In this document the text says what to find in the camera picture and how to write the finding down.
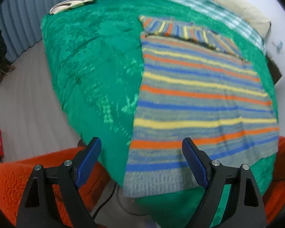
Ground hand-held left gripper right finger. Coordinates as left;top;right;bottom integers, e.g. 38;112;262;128
182;137;268;228

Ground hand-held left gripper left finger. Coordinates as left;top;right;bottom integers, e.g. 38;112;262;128
16;136;102;228

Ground striped knit sweater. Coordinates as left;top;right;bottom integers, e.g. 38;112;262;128
122;15;281;198

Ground dark wooden nightstand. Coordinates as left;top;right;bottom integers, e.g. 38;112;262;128
266;55;283;85

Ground green velvet blanket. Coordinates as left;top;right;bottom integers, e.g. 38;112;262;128
41;0;279;228

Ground green checked bed sheet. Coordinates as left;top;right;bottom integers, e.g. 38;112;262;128
142;0;266;53

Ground grey-blue curtain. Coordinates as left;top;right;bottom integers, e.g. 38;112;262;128
0;0;121;63

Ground folded cream patterned cloth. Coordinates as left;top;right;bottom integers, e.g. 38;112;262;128
49;0;99;15

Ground black cable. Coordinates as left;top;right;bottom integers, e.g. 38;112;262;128
89;183;148;219

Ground blue wall sticker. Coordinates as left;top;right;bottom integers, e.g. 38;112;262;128
273;41;283;54

